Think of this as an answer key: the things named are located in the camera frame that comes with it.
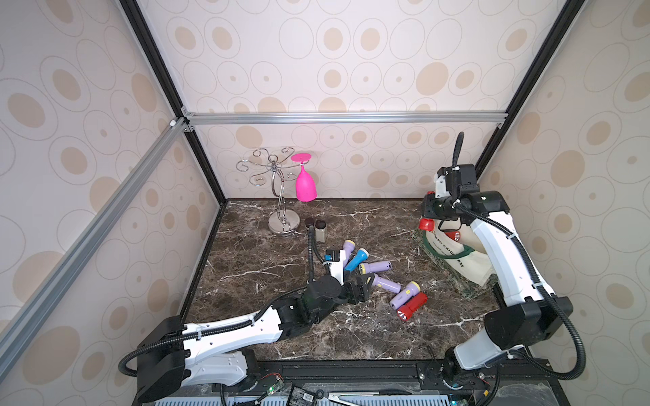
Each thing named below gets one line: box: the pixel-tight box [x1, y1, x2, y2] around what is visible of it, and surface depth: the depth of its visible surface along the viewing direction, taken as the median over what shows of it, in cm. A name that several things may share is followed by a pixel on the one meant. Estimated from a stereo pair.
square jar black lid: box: [314, 219, 327, 243], surface depth 102 cm
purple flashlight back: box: [342, 240, 356, 269], surface depth 102 cm
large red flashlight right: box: [396, 292, 430, 322], surface depth 87 cm
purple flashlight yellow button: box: [389, 280, 421, 310], surface depth 89 cm
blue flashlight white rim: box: [344, 247, 370, 273], surface depth 99 cm
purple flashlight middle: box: [371, 273, 403, 294], surface depth 92 cm
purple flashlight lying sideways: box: [358, 260, 392, 275], surface depth 96 cm
